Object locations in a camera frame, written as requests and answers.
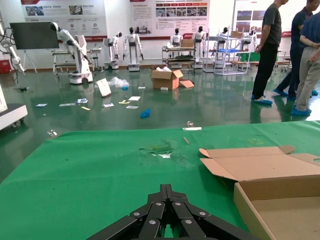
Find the person in navy clothes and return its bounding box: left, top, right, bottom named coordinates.
left=272, top=0, right=320, bottom=101

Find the distant green table cover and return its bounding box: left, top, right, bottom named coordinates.
left=238, top=51, right=260, bottom=63

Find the white workbench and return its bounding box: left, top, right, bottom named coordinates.
left=51, top=46, right=104, bottom=74

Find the bent white humanoid robot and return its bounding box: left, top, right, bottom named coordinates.
left=49, top=21, right=94, bottom=85

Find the flat cardboard mailer box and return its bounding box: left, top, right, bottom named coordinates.
left=199, top=145, right=320, bottom=240

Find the white machine base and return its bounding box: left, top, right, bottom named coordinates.
left=0, top=82, right=29, bottom=131

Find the large open cardboard box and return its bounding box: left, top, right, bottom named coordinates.
left=149, top=66, right=185, bottom=91

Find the white box with red edge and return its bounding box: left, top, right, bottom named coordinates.
left=95, top=77, right=113, bottom=98

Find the white tube frame rack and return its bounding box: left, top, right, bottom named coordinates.
left=213, top=31, right=252, bottom=77

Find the clear plastic bag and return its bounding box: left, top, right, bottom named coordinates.
left=107, top=76, right=131, bottom=89

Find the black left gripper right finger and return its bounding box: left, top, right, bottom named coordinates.
left=166, top=184, right=258, bottom=240

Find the metal shelf trolley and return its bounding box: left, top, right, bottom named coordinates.
left=161, top=45, right=198, bottom=71

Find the black display screen on stand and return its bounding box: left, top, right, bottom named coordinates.
left=9, top=21, right=61, bottom=74

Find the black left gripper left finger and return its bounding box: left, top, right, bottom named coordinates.
left=86, top=184, right=169, bottom=240

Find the flat cardboard piece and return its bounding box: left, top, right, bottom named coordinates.
left=179, top=79, right=195, bottom=89

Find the person in beige trousers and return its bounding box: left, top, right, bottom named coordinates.
left=291, top=11, right=320, bottom=116

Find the person in grey t-shirt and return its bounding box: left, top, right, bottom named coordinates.
left=250, top=0, right=290, bottom=106

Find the white wall info poster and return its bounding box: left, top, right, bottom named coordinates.
left=233, top=0, right=320, bottom=39
left=21, top=0, right=108, bottom=38
left=129, top=0, right=211, bottom=41

